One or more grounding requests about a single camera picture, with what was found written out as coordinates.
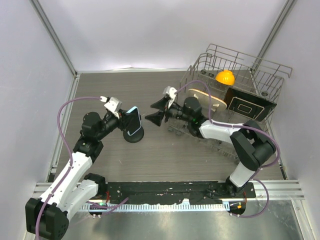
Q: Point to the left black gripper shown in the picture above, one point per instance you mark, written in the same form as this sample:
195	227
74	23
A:
122	121

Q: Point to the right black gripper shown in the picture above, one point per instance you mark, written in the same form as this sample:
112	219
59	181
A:
162	104

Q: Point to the phone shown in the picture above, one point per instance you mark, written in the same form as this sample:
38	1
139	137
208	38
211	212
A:
135	109

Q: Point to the black phone stand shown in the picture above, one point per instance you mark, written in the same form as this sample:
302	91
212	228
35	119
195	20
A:
136	137

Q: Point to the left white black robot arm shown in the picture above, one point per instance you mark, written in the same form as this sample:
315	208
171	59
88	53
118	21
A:
49	215

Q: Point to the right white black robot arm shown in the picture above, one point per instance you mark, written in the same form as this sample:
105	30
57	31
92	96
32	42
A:
252	145

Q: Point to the oval wooden board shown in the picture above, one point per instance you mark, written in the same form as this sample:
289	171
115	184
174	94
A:
215	104

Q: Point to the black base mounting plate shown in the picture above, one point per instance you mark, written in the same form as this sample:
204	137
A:
174	192

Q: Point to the orange bowl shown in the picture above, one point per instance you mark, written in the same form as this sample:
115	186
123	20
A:
225	77

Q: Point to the black square plate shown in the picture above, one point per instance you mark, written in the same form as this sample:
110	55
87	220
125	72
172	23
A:
248	104

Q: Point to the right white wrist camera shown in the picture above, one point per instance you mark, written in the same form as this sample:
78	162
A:
171	92

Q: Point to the grey wire dish rack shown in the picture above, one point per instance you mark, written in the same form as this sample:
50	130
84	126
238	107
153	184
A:
250	86

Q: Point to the white slotted cable duct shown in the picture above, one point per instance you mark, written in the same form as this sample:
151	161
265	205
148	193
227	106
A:
185	206

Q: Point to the aluminium frame rail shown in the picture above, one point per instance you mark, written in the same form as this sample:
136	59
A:
279	190

